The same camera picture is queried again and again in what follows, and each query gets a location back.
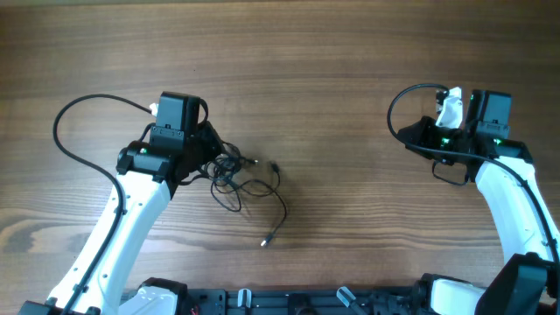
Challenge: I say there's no thin black USB cable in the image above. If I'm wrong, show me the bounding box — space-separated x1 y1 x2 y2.
238 161 289 249

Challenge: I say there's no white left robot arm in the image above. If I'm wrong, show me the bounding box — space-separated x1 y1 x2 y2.
20 92 224 314

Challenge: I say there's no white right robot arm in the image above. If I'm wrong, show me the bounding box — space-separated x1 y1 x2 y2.
390 84 559 314

